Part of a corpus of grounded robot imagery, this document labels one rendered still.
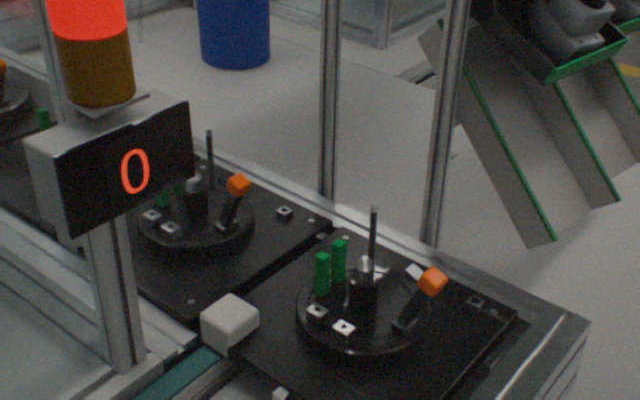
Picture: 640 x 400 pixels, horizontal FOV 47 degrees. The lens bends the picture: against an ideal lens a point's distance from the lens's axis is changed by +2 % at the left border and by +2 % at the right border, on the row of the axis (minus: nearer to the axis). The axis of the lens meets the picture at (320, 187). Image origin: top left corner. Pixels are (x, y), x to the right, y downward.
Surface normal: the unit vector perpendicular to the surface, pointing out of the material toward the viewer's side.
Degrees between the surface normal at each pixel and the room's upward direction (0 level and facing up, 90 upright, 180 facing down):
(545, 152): 45
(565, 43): 87
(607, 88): 90
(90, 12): 90
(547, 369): 0
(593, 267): 0
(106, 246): 90
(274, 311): 0
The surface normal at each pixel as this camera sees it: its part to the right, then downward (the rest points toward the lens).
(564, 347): 0.02, -0.84
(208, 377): 0.77, 0.36
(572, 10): -0.83, 0.24
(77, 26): 0.00, 0.54
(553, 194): 0.47, -0.30
